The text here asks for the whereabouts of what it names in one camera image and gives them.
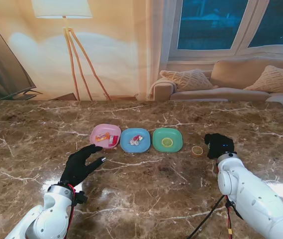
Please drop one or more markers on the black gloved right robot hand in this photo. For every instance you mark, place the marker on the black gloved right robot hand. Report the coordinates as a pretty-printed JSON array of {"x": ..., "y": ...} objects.
[{"x": 220, "y": 147}]

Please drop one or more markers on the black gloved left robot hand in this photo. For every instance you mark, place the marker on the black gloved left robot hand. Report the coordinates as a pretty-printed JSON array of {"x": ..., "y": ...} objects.
[{"x": 76, "y": 166}]

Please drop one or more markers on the orange candy packet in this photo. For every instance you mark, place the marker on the orange candy packet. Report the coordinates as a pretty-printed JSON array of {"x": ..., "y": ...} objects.
[{"x": 102, "y": 137}]

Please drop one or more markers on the pink candy packet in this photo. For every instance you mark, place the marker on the pink candy packet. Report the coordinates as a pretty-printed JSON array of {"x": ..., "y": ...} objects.
[{"x": 114, "y": 140}]

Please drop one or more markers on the yellow lemon slice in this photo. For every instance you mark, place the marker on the yellow lemon slice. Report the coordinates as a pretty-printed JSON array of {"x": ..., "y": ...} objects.
[{"x": 167, "y": 142}]

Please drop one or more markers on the clear small candy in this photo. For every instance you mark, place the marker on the clear small candy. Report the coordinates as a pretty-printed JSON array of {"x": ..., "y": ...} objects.
[{"x": 135, "y": 140}]

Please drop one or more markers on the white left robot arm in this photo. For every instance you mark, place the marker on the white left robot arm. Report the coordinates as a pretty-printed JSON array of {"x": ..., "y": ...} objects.
[{"x": 49, "y": 214}]

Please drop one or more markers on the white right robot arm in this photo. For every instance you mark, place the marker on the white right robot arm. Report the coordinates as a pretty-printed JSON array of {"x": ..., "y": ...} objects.
[{"x": 250, "y": 194}]

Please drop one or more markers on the orange citrus slice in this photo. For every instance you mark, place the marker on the orange citrus slice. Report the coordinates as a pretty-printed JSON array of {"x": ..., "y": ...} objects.
[{"x": 197, "y": 150}]

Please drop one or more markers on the pink square plastic dish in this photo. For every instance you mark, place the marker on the pink square plastic dish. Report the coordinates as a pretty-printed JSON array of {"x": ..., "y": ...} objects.
[{"x": 105, "y": 129}]

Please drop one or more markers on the green square plastic dish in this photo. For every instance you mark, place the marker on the green square plastic dish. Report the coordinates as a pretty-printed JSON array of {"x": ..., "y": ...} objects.
[{"x": 167, "y": 132}]

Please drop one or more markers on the blue square plastic dish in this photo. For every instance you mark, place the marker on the blue square plastic dish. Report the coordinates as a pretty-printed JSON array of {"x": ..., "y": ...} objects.
[{"x": 131, "y": 149}]

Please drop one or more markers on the beige sofa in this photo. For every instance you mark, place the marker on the beige sofa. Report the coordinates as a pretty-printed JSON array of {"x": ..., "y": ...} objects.
[{"x": 235, "y": 82}]

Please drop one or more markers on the cream knitted cushion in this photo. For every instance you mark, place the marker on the cream knitted cushion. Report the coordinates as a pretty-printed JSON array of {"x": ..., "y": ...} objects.
[
  {"x": 187, "y": 79},
  {"x": 275, "y": 79}
]

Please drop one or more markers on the cream throw blanket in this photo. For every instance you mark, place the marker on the cream throw blanket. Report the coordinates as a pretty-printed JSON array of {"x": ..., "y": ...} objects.
[{"x": 164, "y": 83}]

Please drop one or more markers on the white framed window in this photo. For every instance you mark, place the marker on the white framed window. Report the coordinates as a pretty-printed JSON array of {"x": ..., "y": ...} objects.
[{"x": 206, "y": 25}]

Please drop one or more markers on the wooden tripod floor lamp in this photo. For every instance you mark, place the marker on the wooden tripod floor lamp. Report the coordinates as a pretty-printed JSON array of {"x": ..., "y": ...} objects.
[{"x": 63, "y": 10}]

